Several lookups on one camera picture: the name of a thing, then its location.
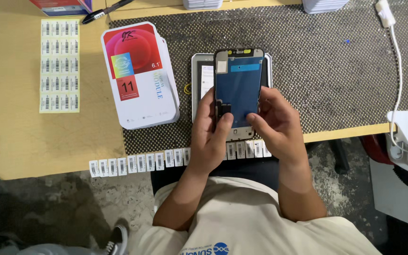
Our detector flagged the sheet of barcode labels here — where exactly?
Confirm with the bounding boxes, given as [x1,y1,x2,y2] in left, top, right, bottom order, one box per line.
[40,19,81,114]

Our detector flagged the black marker pen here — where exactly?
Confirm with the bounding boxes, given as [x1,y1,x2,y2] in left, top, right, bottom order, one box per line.
[81,0,134,25]

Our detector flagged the grey trouser leg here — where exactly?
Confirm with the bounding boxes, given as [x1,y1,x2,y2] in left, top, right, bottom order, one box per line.
[0,242,110,255]

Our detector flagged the cream t-shirt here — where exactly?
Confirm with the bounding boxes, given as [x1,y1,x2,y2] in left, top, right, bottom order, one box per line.
[129,176,382,255]

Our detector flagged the black and white sneaker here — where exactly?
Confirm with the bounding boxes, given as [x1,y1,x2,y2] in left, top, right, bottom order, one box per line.
[104,224,129,255]

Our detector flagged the stack of white display boxes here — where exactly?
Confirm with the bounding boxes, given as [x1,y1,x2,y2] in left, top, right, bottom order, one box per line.
[101,21,181,130]

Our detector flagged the silver tablet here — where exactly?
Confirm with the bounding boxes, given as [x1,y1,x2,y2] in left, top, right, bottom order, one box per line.
[191,53,272,124]

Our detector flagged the person's right hand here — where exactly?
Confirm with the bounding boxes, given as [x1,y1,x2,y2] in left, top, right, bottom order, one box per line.
[246,86,308,169]

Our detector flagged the white cable with adapter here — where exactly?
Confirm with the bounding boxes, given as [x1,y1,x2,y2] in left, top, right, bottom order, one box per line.
[375,0,404,151]

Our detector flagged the red stool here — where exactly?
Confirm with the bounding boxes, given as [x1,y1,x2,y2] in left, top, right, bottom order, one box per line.
[359,134,396,166]

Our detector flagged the black woven work mat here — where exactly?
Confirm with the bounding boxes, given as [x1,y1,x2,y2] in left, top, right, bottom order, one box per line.
[109,0,408,157]

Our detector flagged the red and blue carton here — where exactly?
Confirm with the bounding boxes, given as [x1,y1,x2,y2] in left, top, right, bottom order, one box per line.
[29,0,93,17]

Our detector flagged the white plastic clamp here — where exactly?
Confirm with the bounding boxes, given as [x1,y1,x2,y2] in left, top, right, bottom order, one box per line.
[386,110,408,161]

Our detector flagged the dark trousers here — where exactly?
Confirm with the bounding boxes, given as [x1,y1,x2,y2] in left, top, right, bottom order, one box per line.
[150,157,281,196]

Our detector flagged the white board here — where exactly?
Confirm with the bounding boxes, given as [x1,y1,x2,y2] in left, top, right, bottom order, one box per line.
[368,156,408,231]

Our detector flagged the phone display module blue film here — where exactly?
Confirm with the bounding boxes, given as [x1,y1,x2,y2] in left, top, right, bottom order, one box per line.
[212,47,267,142]

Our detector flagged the row of barcode stickers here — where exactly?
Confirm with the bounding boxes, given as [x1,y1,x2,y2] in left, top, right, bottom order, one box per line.
[89,140,272,178]

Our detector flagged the person's left hand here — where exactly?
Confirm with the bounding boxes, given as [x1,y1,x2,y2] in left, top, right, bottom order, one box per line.
[189,88,234,175]

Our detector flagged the stack of white trays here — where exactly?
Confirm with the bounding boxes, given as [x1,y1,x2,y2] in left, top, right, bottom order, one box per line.
[301,0,350,15]
[182,0,224,11]

